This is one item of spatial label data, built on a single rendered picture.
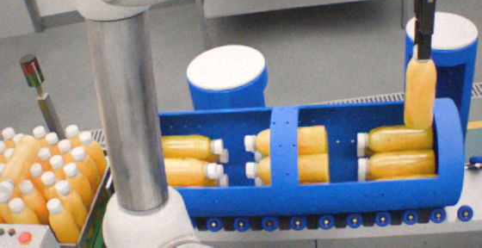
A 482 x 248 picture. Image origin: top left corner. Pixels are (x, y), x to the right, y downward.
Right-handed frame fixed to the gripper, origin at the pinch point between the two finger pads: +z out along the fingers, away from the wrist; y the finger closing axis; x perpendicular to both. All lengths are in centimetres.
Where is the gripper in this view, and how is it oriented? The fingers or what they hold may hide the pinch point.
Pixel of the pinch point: (423, 40)
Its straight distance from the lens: 119.2
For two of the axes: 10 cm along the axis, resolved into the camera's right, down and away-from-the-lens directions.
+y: 1.0, -6.0, 7.9
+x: -9.9, 0.4, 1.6
